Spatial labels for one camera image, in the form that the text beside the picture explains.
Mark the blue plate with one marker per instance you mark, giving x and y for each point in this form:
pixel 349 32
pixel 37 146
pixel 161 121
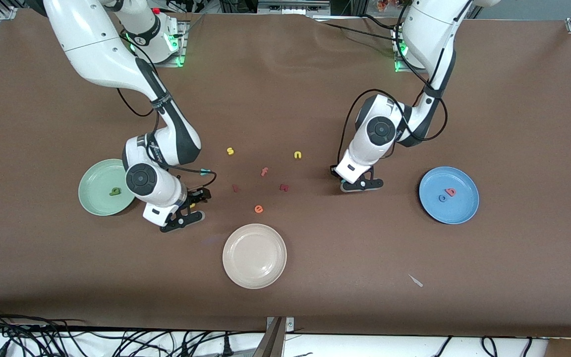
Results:
pixel 464 208

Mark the light green plate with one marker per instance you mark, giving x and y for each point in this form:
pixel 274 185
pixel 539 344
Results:
pixel 97 188

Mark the black metal frame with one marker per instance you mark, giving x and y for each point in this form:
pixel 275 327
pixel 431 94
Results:
pixel 238 6

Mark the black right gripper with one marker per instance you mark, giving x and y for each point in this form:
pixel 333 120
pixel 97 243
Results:
pixel 197 195

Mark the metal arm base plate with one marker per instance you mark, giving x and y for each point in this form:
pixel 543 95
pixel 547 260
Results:
pixel 183 44
pixel 404 69

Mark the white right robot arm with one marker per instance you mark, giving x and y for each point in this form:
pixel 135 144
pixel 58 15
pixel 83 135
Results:
pixel 97 44

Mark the grey metal box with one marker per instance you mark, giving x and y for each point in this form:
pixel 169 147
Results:
pixel 293 7

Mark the cream white plate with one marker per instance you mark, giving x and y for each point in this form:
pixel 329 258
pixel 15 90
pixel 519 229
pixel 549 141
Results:
pixel 254 256

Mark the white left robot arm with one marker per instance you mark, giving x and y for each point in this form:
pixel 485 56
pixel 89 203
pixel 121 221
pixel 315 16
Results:
pixel 429 29

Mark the metal camera mounting post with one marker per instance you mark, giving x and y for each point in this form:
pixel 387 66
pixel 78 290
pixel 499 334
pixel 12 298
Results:
pixel 273 342

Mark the pink foam letter b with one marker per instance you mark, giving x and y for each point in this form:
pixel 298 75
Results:
pixel 446 190

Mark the small pale tape scrap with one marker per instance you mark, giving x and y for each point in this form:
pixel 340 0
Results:
pixel 416 280

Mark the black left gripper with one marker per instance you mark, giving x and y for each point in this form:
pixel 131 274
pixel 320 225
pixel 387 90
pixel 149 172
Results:
pixel 333 172

